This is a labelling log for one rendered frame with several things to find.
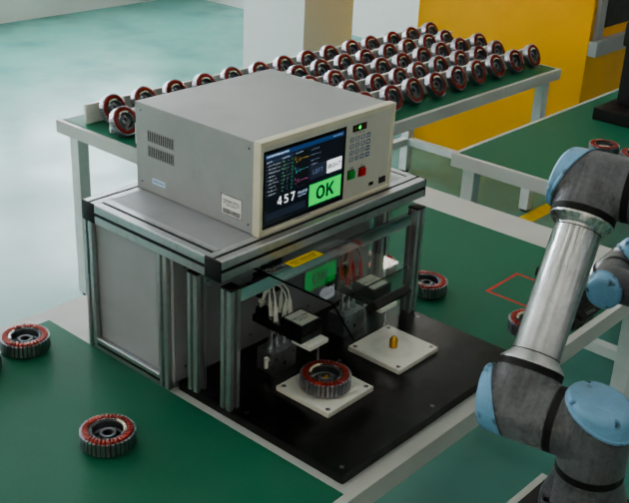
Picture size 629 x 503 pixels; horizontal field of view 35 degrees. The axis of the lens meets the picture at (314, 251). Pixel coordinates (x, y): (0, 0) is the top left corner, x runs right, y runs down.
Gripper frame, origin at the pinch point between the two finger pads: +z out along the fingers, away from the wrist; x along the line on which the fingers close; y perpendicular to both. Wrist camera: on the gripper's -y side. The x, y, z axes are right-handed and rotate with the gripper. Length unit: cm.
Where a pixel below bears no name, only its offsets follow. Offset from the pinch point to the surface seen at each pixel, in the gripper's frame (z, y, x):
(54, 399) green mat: 44, -45, -91
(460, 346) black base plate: 9.8, -5.4, -13.7
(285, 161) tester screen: -15, -53, -53
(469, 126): 161, -129, 302
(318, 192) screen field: -8, -47, -42
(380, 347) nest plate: 16.3, -15.6, -29.2
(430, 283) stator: 22.2, -25.0, 7.6
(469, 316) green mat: 15.8, -11.3, 3.9
